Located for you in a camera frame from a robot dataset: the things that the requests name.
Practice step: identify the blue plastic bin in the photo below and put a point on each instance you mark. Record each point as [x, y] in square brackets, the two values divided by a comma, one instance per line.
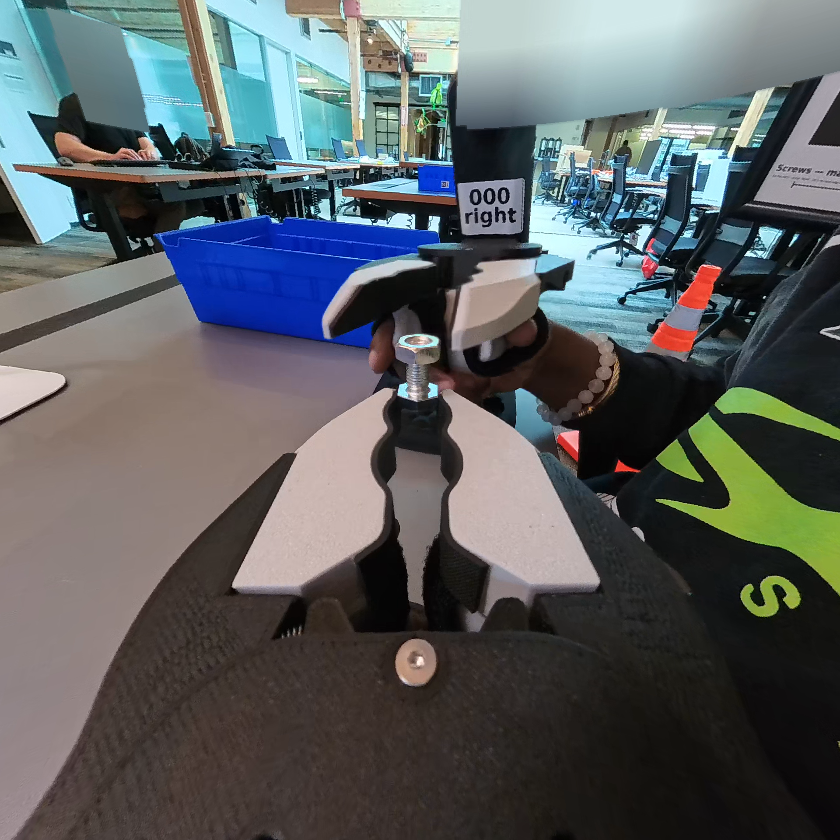
[433, 178]
[262, 282]

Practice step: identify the person's black printed shirt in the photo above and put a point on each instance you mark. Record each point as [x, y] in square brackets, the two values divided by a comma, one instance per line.
[754, 656]

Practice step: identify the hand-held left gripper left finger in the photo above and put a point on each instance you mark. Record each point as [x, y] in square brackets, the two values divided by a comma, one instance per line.
[308, 512]

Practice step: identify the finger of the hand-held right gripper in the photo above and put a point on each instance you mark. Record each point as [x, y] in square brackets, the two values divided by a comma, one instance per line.
[380, 289]
[499, 302]

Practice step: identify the black framed instruction sign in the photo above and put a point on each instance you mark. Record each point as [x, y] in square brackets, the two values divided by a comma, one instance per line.
[807, 157]

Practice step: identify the person's right forearm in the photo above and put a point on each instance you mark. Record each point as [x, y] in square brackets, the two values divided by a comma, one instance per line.
[656, 407]

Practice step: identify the medium steel hex nut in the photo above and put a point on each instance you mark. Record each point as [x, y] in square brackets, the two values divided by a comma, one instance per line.
[418, 349]

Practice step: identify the black office chair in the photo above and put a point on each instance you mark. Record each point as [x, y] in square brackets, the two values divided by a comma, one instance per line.
[735, 262]
[679, 216]
[43, 131]

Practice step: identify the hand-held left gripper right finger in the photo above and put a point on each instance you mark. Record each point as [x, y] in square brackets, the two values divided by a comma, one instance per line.
[525, 512]

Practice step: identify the wooden office table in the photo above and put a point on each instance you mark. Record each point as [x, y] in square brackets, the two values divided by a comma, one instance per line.
[164, 174]
[394, 190]

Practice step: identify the black foam pad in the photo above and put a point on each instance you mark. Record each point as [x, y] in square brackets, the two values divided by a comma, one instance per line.
[420, 430]

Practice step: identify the green potted plant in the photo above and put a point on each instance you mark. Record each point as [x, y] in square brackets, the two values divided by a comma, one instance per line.
[436, 97]

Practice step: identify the white document stand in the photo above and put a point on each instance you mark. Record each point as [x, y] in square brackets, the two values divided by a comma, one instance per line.
[26, 390]

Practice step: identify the person's right hand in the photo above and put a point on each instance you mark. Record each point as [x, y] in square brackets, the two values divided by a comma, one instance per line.
[558, 367]

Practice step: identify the short steel bolt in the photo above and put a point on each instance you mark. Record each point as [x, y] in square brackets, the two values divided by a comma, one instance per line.
[418, 377]

